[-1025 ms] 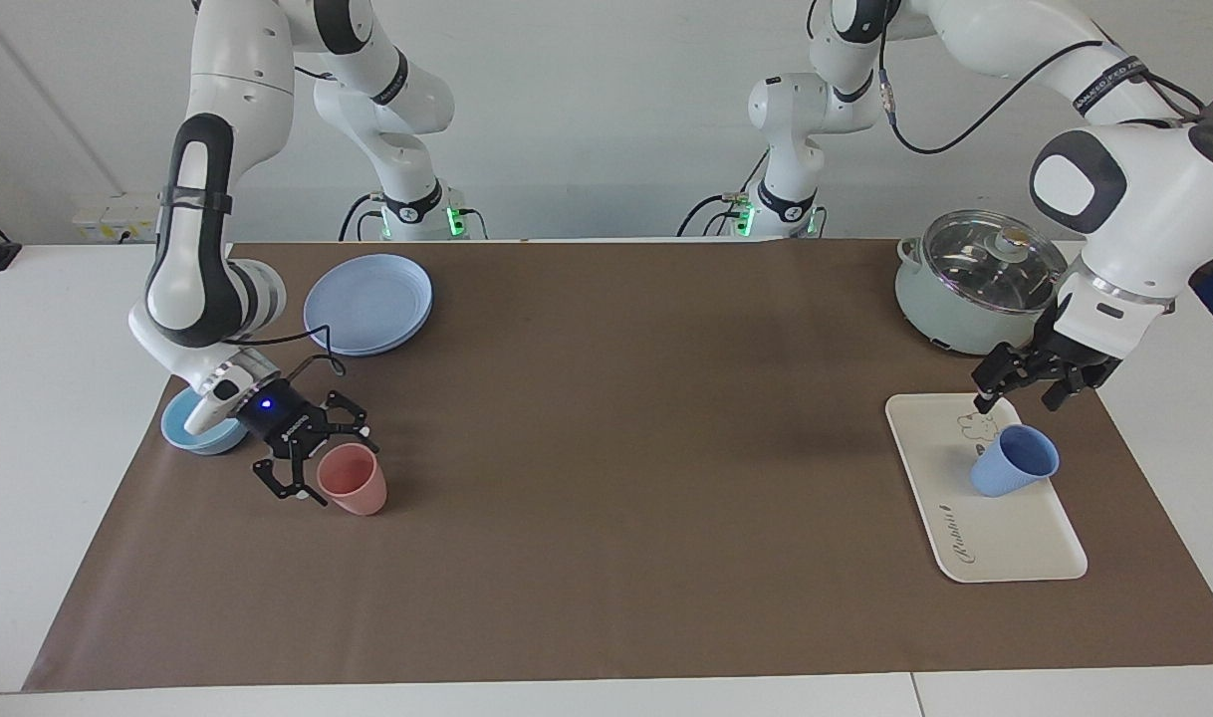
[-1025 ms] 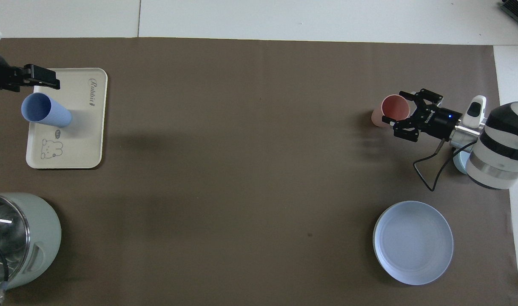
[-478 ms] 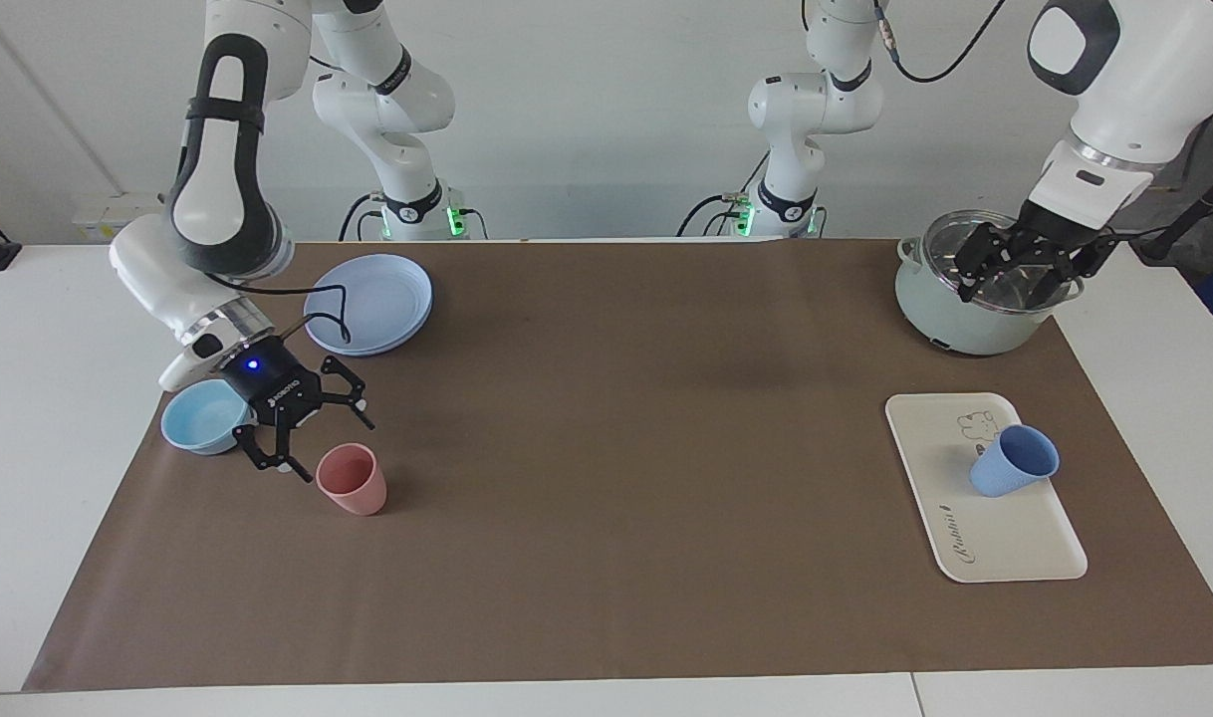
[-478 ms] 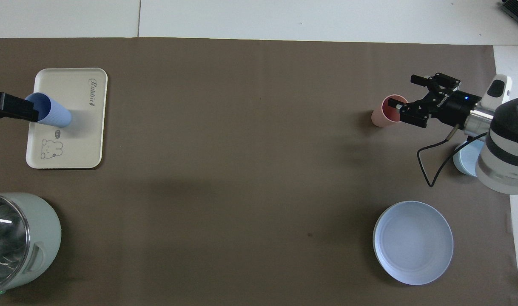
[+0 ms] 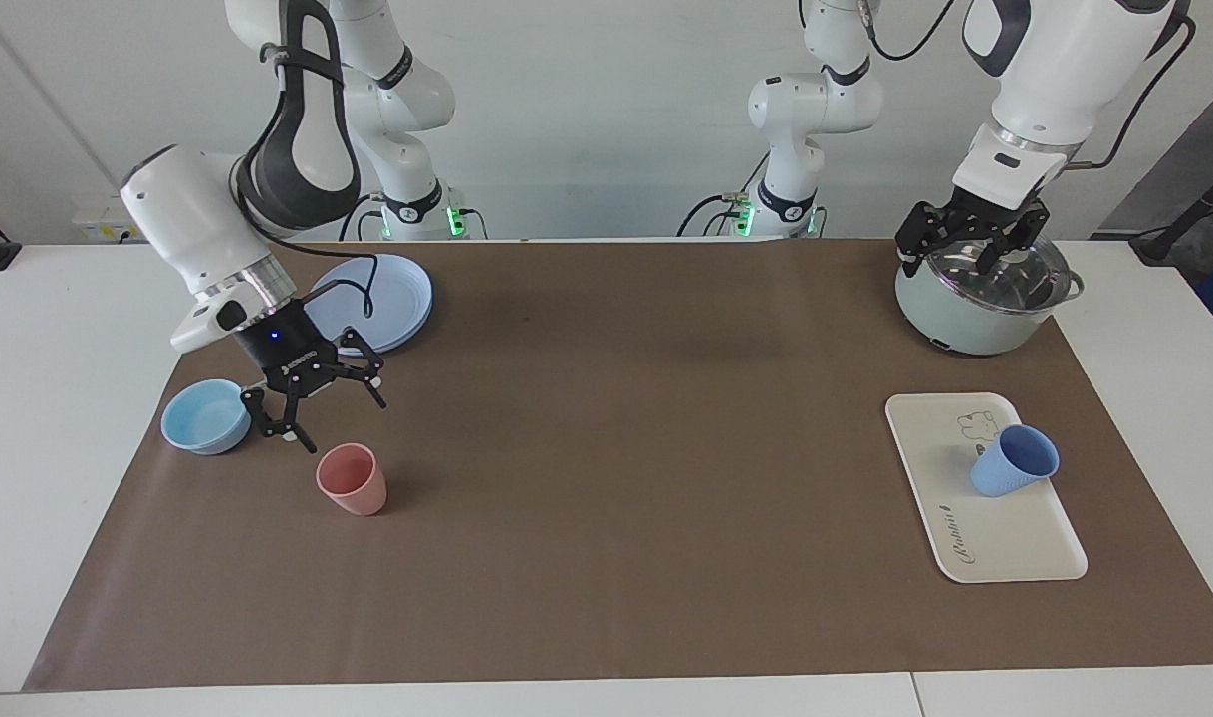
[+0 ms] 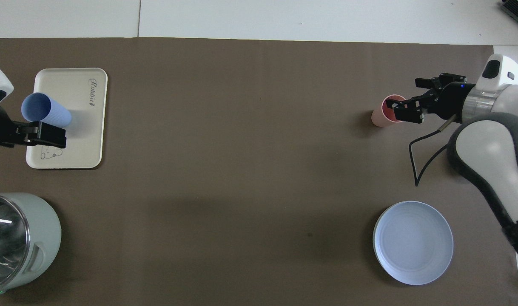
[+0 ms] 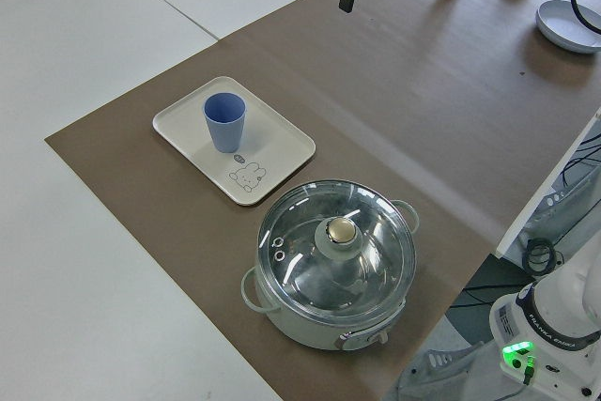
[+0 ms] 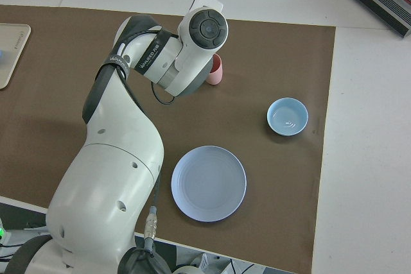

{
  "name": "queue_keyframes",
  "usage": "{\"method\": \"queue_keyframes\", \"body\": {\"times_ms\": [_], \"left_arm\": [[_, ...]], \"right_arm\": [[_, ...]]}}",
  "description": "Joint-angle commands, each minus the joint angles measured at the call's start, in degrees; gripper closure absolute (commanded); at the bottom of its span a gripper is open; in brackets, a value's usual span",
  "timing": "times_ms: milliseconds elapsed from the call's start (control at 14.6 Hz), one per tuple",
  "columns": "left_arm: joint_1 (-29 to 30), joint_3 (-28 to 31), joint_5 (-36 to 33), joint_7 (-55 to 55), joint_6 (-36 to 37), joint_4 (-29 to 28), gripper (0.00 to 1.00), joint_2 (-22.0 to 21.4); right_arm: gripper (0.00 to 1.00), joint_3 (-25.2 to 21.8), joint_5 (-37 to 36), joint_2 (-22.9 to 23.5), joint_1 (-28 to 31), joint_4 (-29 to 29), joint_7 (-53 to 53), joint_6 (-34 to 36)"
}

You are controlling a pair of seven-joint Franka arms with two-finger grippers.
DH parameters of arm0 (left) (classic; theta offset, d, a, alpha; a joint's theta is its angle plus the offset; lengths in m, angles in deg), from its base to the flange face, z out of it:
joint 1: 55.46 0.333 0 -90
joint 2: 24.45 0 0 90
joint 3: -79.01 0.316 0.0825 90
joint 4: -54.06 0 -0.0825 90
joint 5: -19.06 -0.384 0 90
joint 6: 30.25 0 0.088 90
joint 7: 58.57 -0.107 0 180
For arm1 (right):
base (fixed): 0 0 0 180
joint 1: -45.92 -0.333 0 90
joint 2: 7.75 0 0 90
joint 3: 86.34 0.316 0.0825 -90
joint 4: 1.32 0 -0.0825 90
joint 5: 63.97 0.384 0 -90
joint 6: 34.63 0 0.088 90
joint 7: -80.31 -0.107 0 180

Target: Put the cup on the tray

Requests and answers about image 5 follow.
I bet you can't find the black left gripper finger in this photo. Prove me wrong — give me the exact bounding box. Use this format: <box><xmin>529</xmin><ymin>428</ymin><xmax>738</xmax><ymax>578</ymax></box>
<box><xmin>894</xmin><ymin>202</ymin><xmax>957</xmax><ymax>281</ymax></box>
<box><xmin>974</xmin><ymin>210</ymin><xmax>1052</xmax><ymax>278</ymax></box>

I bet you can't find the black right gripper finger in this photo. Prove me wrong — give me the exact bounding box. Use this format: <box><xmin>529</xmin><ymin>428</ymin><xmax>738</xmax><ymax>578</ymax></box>
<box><xmin>240</xmin><ymin>384</ymin><xmax>320</xmax><ymax>455</ymax></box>
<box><xmin>313</xmin><ymin>326</ymin><xmax>389</xmax><ymax>410</ymax></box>

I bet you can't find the pink plastic cup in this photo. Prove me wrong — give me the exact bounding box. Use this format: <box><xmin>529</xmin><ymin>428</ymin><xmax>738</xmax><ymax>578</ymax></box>
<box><xmin>316</xmin><ymin>443</ymin><xmax>388</xmax><ymax>517</ymax></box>

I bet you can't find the blue plastic cup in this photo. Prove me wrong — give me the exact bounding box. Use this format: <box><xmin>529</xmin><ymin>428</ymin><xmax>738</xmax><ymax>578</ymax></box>
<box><xmin>969</xmin><ymin>424</ymin><xmax>1061</xmax><ymax>498</ymax></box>

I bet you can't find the cream rabbit print tray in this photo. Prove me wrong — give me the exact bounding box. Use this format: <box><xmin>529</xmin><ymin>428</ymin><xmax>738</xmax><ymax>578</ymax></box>
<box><xmin>884</xmin><ymin>392</ymin><xmax>1089</xmax><ymax>584</ymax></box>

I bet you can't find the glass pot lid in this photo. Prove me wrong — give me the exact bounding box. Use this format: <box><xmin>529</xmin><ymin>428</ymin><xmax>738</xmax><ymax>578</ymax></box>
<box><xmin>920</xmin><ymin>210</ymin><xmax>1074</xmax><ymax>315</ymax></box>

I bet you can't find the light blue bowl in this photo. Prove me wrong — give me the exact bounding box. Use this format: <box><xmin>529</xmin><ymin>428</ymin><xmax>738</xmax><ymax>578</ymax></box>
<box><xmin>160</xmin><ymin>378</ymin><xmax>252</xmax><ymax>456</ymax></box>

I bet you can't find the lavender blue plate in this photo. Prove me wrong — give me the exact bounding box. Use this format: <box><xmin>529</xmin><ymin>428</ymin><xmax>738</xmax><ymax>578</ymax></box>
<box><xmin>303</xmin><ymin>254</ymin><xmax>434</xmax><ymax>356</ymax></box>

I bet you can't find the mint green cooking pot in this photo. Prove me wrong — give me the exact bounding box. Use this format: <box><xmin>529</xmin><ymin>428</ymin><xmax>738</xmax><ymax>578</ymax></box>
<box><xmin>894</xmin><ymin>211</ymin><xmax>1086</xmax><ymax>357</ymax></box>

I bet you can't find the black stand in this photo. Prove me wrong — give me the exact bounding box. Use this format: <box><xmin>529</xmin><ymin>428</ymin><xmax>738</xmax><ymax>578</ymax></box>
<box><xmin>1129</xmin><ymin>159</ymin><xmax>1213</xmax><ymax>266</ymax></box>

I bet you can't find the brown paper table mat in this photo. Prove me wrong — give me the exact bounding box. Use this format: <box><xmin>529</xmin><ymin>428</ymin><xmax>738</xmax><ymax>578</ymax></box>
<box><xmin>22</xmin><ymin>239</ymin><xmax>1213</xmax><ymax>693</ymax></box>

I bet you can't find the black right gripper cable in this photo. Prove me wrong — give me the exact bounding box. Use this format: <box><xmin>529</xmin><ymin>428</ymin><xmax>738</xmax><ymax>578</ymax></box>
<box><xmin>230</xmin><ymin>154</ymin><xmax>380</xmax><ymax>322</ymax></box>

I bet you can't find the black right base cable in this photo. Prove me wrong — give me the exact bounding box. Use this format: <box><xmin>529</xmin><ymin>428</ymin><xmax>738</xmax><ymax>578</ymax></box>
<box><xmin>352</xmin><ymin>194</ymin><xmax>390</xmax><ymax>241</ymax></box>

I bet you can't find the black base cable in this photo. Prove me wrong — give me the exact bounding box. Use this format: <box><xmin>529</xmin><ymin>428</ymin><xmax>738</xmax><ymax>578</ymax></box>
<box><xmin>352</xmin><ymin>194</ymin><xmax>390</xmax><ymax>241</ymax></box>
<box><xmin>676</xmin><ymin>192</ymin><xmax>769</xmax><ymax>240</ymax></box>

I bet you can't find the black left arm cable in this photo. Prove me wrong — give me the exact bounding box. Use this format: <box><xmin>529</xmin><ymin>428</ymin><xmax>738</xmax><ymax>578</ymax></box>
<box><xmin>863</xmin><ymin>0</ymin><xmax>1197</xmax><ymax>172</ymax></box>

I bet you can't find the black left base cable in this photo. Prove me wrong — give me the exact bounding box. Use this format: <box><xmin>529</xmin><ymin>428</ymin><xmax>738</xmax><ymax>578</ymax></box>
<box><xmin>676</xmin><ymin>192</ymin><xmax>769</xmax><ymax>240</ymax></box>

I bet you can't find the white wall socket box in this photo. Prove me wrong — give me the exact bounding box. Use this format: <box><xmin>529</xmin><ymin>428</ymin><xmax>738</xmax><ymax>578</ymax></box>
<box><xmin>72</xmin><ymin>192</ymin><xmax>147</xmax><ymax>243</ymax></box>

